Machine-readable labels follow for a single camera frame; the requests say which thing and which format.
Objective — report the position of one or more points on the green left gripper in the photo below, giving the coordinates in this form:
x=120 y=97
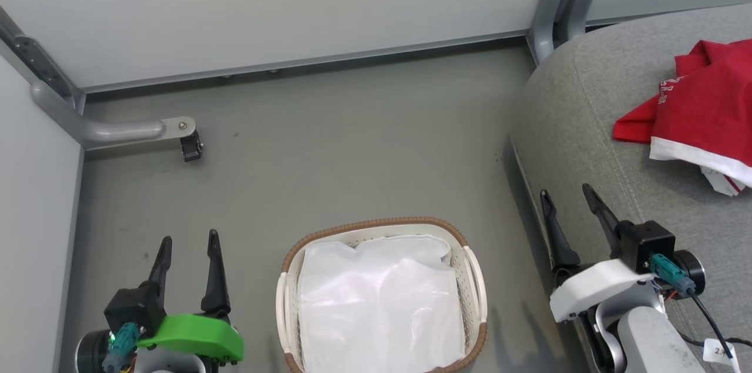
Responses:
x=200 y=335

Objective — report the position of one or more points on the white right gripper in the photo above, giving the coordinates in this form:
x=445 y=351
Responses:
x=593 y=288

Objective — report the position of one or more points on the red shirt with white trim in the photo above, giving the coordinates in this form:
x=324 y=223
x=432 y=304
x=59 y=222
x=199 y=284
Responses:
x=705 y=108

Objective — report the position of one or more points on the grey fabric sofa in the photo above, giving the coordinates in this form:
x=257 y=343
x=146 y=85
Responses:
x=587 y=114

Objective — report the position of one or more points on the cream laundry basket brown rim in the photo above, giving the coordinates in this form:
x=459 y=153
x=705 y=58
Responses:
x=286 y=302

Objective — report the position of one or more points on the black caster wheel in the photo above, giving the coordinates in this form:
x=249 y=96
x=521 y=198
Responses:
x=191 y=147

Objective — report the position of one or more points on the grey metal partition foot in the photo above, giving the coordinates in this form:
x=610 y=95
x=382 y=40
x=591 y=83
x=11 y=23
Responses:
x=111 y=129

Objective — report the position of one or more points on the white plastic basket liner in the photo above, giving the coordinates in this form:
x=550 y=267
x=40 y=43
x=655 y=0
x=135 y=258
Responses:
x=382 y=308

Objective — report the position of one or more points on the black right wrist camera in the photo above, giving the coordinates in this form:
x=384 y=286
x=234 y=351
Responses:
x=646 y=244

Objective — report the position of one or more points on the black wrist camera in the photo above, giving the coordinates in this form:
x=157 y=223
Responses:
x=646 y=244
x=132 y=308

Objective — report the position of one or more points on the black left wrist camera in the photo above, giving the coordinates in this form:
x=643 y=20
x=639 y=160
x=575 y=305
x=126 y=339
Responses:
x=132 y=308

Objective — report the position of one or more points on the teal left camera connector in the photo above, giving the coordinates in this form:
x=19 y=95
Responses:
x=122 y=346

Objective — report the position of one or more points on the teal camera connector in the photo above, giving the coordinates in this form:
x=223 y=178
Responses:
x=672 y=274
x=122 y=346

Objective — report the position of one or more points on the teal right camera connector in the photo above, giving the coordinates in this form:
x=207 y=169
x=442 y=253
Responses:
x=672 y=274

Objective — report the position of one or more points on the grey partition post with feet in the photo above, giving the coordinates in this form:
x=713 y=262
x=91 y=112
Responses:
x=561 y=3

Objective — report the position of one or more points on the grey aluminium partition rail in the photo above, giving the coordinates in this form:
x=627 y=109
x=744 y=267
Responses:
x=305 y=60

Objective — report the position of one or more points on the dark metal bracket plate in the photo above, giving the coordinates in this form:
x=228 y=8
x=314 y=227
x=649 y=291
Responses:
x=41 y=64

